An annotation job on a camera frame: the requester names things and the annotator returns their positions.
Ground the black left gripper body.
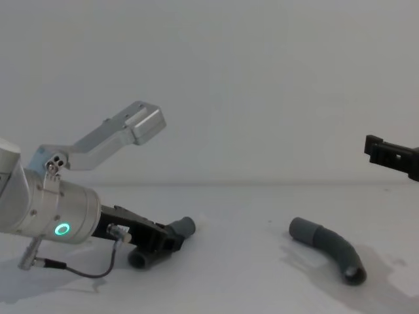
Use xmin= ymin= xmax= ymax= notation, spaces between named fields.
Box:
xmin=91 ymin=204 xmax=158 ymax=250

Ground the short grey pipe elbow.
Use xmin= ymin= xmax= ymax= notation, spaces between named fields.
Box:
xmin=127 ymin=215 xmax=197 ymax=270

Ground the white table cloth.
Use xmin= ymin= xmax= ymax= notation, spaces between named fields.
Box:
xmin=0 ymin=183 xmax=419 ymax=314

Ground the long curved grey pipe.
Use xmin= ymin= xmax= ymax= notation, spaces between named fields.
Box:
xmin=288 ymin=217 xmax=368 ymax=285

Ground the thin dark gripper cable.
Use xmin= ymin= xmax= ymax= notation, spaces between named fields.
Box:
xmin=35 ymin=224 xmax=132 ymax=280

